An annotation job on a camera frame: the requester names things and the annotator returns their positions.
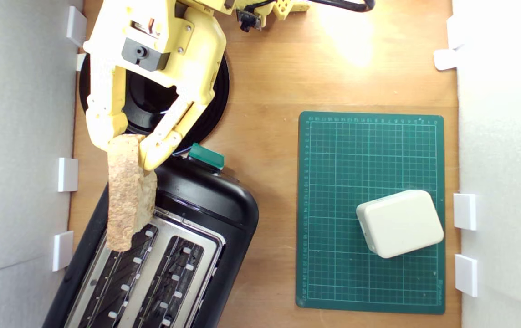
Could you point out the green cutting mat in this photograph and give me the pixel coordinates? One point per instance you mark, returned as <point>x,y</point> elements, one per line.
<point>347,182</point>

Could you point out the green toaster lever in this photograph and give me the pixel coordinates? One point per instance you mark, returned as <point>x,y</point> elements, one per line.
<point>206,156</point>

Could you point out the brown bread slice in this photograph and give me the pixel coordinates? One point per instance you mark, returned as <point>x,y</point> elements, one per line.
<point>128,196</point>

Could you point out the black two-slot toaster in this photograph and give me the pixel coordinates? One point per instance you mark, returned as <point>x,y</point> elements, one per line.
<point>206,200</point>

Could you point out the black plate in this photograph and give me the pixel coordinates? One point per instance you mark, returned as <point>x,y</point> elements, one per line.
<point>151,109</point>

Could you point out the white block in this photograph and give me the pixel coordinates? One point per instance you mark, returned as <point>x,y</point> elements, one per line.
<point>399,223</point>

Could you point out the white wall clip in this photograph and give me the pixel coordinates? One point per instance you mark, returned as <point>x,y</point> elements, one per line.
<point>465,211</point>
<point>466,275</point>
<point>68,174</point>
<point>445,59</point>
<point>79,61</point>
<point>76,26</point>
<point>63,250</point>

